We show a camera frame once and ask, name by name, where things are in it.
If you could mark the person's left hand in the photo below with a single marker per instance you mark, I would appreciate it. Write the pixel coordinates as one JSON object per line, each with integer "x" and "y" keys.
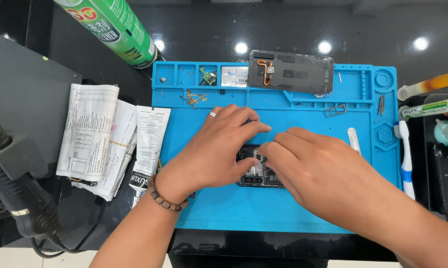
{"x": 205, "y": 156}

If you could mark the person's right hand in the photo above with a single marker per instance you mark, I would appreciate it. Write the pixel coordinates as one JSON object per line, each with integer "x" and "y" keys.
{"x": 317, "y": 175}

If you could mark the person's right fingers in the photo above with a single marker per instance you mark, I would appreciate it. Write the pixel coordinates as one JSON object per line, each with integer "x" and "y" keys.
{"x": 279, "y": 149}

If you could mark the black smartphone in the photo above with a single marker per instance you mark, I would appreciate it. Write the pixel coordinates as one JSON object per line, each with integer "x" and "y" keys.
{"x": 254, "y": 174}

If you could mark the metal sim card tray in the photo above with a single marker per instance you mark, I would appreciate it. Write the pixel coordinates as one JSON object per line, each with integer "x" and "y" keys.
{"x": 335, "y": 110}

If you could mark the white plastic pry tool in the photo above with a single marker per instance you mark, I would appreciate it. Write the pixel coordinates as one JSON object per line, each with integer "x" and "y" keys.
{"x": 354, "y": 140}

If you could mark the grey phone back cover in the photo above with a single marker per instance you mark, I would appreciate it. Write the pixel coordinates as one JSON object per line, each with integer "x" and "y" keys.
{"x": 302, "y": 76}

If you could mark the white label packet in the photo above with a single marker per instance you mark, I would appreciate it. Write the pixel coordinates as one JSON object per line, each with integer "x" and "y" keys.
{"x": 233, "y": 77}

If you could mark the blue silicone repair mat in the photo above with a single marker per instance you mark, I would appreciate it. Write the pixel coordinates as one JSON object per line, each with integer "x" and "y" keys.
{"x": 216, "y": 212}

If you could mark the small green circuit board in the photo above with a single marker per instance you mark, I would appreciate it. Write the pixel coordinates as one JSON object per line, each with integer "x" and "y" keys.
{"x": 209, "y": 77}

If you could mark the metal tweezers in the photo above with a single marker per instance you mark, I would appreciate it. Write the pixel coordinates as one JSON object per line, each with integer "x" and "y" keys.
{"x": 381, "y": 105}

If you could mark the white and blue toothbrush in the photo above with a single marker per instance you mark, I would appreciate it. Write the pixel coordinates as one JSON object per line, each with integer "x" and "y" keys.
{"x": 406, "y": 163}

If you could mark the white glue tube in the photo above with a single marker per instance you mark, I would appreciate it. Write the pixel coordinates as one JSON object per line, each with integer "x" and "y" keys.
{"x": 151, "y": 134}

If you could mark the black tool tray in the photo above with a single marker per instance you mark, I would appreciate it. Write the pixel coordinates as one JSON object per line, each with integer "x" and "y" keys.
{"x": 421, "y": 167}

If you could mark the green label flux syringe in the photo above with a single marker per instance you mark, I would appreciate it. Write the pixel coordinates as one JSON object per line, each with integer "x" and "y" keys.
{"x": 428, "y": 109}

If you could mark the folded paper with pink stamp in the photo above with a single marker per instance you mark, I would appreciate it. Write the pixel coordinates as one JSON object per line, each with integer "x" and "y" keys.
{"x": 121, "y": 156}

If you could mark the amber flux syringe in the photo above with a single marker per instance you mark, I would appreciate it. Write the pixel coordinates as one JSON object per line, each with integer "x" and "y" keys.
{"x": 432, "y": 85}

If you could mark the black flat tool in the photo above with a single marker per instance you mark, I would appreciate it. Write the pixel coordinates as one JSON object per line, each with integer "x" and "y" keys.
{"x": 445, "y": 182}

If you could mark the folded printed paper sheet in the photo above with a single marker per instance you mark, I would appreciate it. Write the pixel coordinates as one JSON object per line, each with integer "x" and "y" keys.
{"x": 86, "y": 130}

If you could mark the green spray can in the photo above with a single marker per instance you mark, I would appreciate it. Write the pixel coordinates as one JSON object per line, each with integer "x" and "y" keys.
{"x": 112, "y": 26}

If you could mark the grey rework station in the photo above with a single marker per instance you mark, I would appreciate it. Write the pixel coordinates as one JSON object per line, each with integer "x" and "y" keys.
{"x": 23, "y": 82}

